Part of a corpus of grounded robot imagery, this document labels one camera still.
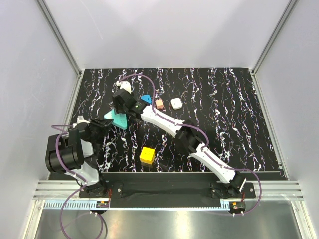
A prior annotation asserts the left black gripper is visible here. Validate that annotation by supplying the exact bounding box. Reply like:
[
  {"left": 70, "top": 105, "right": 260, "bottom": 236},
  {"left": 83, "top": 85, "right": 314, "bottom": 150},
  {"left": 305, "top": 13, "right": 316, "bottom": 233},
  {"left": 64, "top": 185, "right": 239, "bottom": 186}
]
[{"left": 87, "top": 118, "right": 113, "bottom": 142}]

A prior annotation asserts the teal socket block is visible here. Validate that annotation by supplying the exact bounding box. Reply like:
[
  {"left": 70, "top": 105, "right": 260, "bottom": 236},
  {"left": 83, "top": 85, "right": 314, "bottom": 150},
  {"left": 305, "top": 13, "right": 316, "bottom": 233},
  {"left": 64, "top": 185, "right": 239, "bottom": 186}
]
[{"left": 104, "top": 109, "right": 128, "bottom": 130}]

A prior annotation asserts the blue plug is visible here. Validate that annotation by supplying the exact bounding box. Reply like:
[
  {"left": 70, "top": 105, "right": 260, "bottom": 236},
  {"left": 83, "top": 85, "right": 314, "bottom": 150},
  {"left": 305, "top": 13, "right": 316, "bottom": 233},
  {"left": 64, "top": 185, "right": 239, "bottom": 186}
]
[{"left": 140, "top": 94, "right": 152, "bottom": 104}]

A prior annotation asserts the pink plug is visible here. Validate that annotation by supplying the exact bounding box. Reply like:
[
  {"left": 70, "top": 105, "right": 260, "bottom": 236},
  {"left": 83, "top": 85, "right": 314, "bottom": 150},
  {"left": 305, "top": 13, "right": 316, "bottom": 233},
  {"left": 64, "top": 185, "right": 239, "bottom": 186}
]
[{"left": 155, "top": 99, "right": 165, "bottom": 109}]

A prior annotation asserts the yellow cube socket adapter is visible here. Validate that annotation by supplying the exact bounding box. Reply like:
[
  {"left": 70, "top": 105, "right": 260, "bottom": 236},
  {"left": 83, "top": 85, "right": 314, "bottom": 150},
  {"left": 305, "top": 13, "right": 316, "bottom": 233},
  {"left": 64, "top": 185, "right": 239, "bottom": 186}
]
[{"left": 140, "top": 147, "right": 155, "bottom": 165}]

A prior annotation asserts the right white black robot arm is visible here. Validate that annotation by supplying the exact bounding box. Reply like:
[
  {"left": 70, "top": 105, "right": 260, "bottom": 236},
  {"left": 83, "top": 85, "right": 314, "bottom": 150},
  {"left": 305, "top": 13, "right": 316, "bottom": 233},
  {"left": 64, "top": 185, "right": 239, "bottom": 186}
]
[{"left": 112, "top": 89, "right": 246, "bottom": 198}]

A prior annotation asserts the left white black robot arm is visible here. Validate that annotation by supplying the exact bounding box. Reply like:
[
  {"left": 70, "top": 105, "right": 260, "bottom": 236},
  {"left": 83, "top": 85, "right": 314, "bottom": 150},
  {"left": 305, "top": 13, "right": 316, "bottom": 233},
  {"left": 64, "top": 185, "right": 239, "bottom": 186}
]
[{"left": 45, "top": 116, "right": 113, "bottom": 197}]

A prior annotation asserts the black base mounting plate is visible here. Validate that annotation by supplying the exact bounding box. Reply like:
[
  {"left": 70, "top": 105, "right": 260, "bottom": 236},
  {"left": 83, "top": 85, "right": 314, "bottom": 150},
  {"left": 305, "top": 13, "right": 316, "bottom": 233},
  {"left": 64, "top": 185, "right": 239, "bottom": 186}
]
[{"left": 80, "top": 172, "right": 256, "bottom": 210}]

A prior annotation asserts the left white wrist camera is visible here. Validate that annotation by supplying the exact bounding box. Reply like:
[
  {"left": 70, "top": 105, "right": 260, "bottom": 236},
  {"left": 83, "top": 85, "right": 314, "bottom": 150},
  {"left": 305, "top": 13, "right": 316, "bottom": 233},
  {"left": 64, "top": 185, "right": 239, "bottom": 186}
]
[{"left": 72, "top": 116, "right": 90, "bottom": 130}]

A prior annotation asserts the aluminium rail front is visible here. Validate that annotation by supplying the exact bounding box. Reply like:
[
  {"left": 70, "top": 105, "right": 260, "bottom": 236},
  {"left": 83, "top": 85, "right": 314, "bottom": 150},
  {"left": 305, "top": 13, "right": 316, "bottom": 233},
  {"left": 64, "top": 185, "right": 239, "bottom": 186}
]
[{"left": 33, "top": 180, "right": 303, "bottom": 211}]

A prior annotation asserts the left aluminium frame post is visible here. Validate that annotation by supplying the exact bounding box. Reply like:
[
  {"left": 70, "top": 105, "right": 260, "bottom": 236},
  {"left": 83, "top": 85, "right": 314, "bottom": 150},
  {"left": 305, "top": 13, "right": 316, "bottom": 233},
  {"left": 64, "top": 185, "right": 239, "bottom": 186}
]
[{"left": 36, "top": 0, "right": 84, "bottom": 78}]

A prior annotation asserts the aluminium frame post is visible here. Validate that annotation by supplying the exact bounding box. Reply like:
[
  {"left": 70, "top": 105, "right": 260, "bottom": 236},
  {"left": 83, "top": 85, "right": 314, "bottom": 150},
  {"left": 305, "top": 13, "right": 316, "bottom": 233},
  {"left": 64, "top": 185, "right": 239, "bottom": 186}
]
[
  {"left": 250, "top": 0, "right": 300, "bottom": 75},
  {"left": 36, "top": 0, "right": 84, "bottom": 78}
]

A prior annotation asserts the right aluminium frame post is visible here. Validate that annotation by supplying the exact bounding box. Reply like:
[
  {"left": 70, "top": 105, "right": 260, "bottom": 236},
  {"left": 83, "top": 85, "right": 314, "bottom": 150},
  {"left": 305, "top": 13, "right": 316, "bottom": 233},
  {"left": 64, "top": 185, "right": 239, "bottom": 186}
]
[{"left": 250, "top": 0, "right": 300, "bottom": 75}]

